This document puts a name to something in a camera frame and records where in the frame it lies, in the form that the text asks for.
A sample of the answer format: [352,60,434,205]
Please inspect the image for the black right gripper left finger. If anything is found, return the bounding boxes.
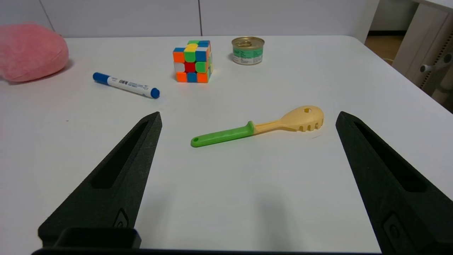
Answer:
[38,112,162,248]

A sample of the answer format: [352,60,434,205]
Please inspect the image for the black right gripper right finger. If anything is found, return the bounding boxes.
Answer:
[336,111,453,255]

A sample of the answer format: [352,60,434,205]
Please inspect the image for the blue and white marker pen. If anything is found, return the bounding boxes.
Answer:
[93,72,160,99]

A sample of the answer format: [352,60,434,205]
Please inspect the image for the white table leg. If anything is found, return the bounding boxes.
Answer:
[430,64,453,107]

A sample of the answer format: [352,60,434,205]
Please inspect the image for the multicoloured puzzle cube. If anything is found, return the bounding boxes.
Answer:
[173,40,213,84]

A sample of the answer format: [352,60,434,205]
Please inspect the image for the pink peach plush toy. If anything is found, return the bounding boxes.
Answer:
[0,22,69,83]

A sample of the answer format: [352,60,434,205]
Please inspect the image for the small tin can green label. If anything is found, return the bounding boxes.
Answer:
[232,36,265,66]

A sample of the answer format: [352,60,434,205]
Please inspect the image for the white side table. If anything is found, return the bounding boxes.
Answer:
[412,0,453,12]

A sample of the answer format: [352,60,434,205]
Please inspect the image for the yellow pasta spoon green handle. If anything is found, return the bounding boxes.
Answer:
[190,105,325,148]

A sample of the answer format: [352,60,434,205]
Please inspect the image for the white crank handle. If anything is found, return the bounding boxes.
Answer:
[420,53,453,73]

